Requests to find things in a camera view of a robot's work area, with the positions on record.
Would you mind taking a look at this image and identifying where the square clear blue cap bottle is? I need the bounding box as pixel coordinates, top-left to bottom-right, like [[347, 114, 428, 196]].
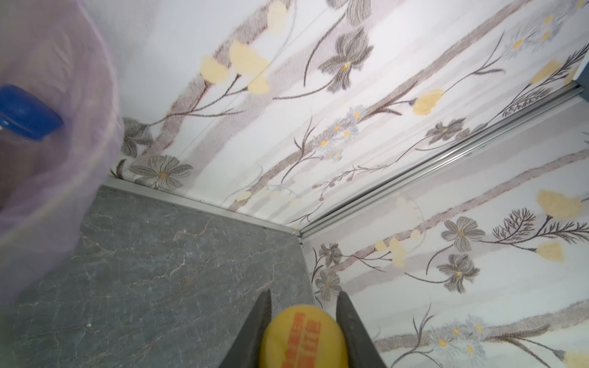
[[1, 84, 64, 141]]

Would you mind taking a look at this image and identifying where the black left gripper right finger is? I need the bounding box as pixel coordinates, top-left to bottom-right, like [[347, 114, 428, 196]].
[[336, 291, 387, 368]]

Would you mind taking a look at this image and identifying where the green soda bottle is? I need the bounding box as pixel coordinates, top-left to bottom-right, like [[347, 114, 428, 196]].
[[259, 305, 350, 368]]

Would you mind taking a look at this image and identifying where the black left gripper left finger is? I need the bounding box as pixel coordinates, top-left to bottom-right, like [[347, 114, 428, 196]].
[[219, 290, 272, 368]]

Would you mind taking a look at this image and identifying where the cream bin with pink liner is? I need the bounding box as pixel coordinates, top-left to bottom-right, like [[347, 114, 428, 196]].
[[1, 1, 124, 304]]

